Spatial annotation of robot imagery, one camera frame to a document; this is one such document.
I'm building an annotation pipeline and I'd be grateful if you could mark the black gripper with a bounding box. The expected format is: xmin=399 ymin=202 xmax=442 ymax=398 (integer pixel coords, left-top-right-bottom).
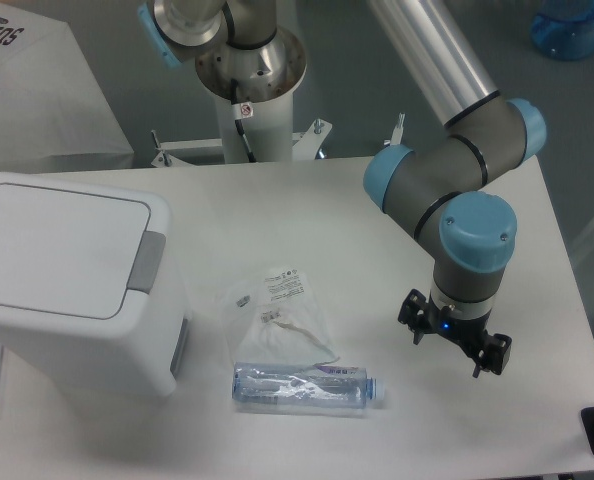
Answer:
xmin=397 ymin=289 xmax=512 ymax=378

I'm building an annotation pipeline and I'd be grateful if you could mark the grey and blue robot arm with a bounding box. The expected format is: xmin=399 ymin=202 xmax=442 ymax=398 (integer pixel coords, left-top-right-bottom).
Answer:
xmin=138 ymin=1 xmax=547 ymax=374

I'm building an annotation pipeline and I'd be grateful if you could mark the white plastic trash can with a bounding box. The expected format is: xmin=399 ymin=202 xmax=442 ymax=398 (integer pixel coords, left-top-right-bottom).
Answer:
xmin=0 ymin=172 xmax=190 ymax=397

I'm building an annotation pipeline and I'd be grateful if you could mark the white trash can lid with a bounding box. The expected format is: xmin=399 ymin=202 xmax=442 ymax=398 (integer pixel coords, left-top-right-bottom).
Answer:
xmin=0 ymin=177 xmax=171 ymax=320

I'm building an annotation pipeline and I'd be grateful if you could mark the clear plastic bag with mask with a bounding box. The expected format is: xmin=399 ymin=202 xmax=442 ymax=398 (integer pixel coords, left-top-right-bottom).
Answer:
xmin=217 ymin=266 xmax=339 ymax=365

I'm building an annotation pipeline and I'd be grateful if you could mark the clear plastic water bottle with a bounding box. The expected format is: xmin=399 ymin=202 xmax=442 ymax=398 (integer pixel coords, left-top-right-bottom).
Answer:
xmin=232 ymin=362 xmax=385 ymax=416

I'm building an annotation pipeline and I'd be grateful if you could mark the blue water jug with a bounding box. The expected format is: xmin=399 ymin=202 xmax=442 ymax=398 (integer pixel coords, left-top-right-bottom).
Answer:
xmin=529 ymin=1 xmax=594 ymax=61

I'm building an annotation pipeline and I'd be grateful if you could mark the white cardboard box with print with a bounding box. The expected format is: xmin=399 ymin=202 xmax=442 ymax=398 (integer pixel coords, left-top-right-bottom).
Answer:
xmin=0 ymin=2 xmax=134 ymax=173

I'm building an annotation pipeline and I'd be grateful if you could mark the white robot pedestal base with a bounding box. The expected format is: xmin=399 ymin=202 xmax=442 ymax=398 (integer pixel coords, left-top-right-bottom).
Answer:
xmin=151 ymin=27 xmax=333 ymax=167

